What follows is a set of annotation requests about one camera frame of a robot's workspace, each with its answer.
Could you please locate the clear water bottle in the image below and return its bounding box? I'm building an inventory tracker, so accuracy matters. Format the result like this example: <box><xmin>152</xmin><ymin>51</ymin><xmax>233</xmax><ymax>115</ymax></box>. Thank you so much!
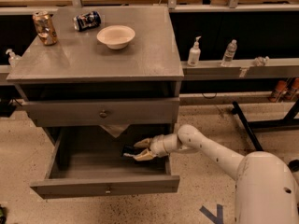
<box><xmin>221</xmin><ymin>39</ymin><xmax>237</xmax><ymax>66</ymax></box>

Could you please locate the grey drawer cabinet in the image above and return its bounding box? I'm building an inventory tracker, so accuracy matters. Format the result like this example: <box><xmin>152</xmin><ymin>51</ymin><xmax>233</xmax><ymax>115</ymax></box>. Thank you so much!
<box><xmin>6</xmin><ymin>5</ymin><xmax>185</xmax><ymax>201</ymax></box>

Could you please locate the white bowl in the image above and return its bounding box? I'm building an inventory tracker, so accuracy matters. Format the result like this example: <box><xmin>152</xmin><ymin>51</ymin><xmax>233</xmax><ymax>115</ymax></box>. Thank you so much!
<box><xmin>96</xmin><ymin>25</ymin><xmax>135</xmax><ymax>49</ymax></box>

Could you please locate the orange bottle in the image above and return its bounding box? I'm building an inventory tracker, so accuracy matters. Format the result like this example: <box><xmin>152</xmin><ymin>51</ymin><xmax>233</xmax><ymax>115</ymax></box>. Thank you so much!
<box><xmin>268</xmin><ymin>80</ymin><xmax>287</xmax><ymax>102</ymax></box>
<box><xmin>284</xmin><ymin>77</ymin><xmax>299</xmax><ymax>101</ymax></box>

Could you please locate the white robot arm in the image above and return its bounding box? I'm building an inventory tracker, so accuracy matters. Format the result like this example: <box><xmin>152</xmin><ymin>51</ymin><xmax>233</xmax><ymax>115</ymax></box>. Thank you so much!
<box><xmin>123</xmin><ymin>124</ymin><xmax>299</xmax><ymax>224</ymax></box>

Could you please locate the black stand frame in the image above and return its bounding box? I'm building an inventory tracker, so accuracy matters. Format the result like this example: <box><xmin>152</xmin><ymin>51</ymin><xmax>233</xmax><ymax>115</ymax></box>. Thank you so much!
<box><xmin>232</xmin><ymin>100</ymin><xmax>299</xmax><ymax>151</ymax></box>

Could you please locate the white pump bottle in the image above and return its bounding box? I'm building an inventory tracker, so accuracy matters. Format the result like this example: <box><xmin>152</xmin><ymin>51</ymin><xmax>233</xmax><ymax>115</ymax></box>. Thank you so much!
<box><xmin>187</xmin><ymin>36</ymin><xmax>201</xmax><ymax>66</ymax></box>

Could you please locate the small clear pump bottle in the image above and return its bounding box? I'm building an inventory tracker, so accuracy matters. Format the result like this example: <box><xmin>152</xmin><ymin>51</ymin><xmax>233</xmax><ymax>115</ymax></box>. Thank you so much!
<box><xmin>6</xmin><ymin>49</ymin><xmax>21</xmax><ymax>67</ymax></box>

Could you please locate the dark blue rxbar wrapper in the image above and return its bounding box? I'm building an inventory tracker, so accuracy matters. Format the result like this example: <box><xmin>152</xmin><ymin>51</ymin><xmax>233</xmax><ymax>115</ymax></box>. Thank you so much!
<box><xmin>121</xmin><ymin>146</ymin><xmax>143</xmax><ymax>158</ymax></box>

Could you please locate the orange bottle right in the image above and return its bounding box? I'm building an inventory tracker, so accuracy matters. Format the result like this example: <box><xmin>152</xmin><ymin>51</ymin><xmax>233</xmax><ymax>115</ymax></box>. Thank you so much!
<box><xmin>284</xmin><ymin>77</ymin><xmax>299</xmax><ymax>101</ymax></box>

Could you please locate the blue soda can lying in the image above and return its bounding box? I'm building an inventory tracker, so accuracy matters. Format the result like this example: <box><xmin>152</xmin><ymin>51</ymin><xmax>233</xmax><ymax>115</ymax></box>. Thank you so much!
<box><xmin>73</xmin><ymin>11</ymin><xmax>101</xmax><ymax>32</ymax></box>

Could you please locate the gold crushed soda can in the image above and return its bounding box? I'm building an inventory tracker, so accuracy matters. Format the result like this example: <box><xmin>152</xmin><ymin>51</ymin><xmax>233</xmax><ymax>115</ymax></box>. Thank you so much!
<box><xmin>33</xmin><ymin>11</ymin><xmax>58</xmax><ymax>46</ymax></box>

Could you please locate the crumpled wrapper on ledge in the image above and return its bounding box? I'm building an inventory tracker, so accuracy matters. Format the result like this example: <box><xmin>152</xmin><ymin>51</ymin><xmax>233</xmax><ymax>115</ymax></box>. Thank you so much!
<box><xmin>253</xmin><ymin>56</ymin><xmax>270</xmax><ymax>66</ymax></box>

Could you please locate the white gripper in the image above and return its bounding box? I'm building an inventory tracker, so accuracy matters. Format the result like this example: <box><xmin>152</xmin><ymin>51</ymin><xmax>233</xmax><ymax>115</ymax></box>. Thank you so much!
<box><xmin>123</xmin><ymin>133</ymin><xmax>181</xmax><ymax>161</ymax></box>

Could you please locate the white paper under drawer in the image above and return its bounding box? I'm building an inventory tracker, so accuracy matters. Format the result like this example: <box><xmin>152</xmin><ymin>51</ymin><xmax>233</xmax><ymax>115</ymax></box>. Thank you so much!
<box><xmin>101</xmin><ymin>124</ymin><xmax>129</xmax><ymax>138</ymax></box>

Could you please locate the open grey middle drawer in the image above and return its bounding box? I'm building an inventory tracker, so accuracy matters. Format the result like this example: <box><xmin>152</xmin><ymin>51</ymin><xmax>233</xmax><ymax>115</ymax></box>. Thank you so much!
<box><xmin>30</xmin><ymin>124</ymin><xmax>179</xmax><ymax>199</ymax></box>

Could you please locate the closed grey top drawer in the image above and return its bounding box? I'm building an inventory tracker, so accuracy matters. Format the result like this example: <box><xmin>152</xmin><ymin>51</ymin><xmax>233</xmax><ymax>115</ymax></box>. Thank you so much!
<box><xmin>23</xmin><ymin>98</ymin><xmax>179</xmax><ymax>127</ymax></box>

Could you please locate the orange bottle left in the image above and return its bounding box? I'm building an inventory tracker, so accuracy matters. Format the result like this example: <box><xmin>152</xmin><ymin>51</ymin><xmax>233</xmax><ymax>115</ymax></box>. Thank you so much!
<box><xmin>268</xmin><ymin>80</ymin><xmax>287</xmax><ymax>102</ymax></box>

